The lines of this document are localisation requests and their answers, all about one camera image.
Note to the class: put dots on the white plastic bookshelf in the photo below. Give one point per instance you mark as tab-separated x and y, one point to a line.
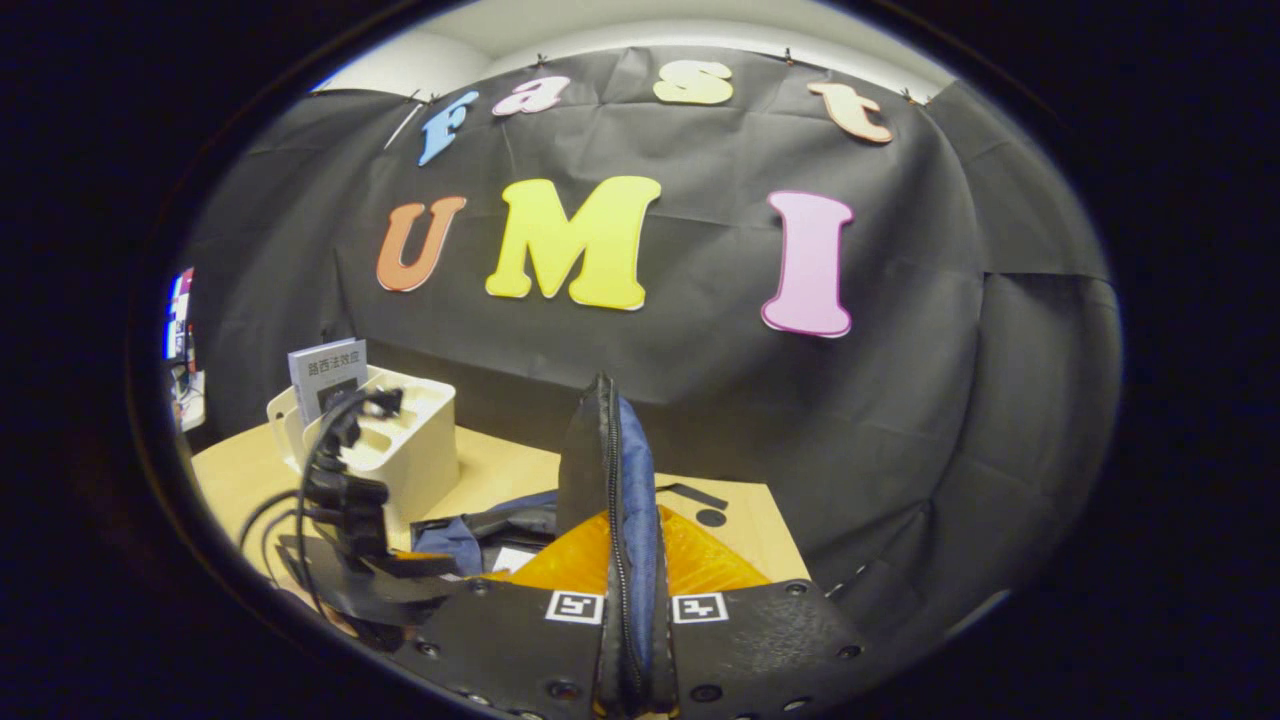
410	450

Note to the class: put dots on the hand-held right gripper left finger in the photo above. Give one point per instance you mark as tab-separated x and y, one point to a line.
510	640

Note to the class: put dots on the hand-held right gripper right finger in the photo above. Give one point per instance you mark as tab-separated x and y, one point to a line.
760	640

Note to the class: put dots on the blue schoolbag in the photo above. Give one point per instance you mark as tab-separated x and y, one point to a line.
610	480

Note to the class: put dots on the colourful background clutter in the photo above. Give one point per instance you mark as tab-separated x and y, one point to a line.
180	330

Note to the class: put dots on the lavender book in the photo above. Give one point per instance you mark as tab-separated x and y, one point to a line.
328	375

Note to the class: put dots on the black backdrop cloth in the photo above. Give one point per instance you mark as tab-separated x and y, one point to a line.
850	420

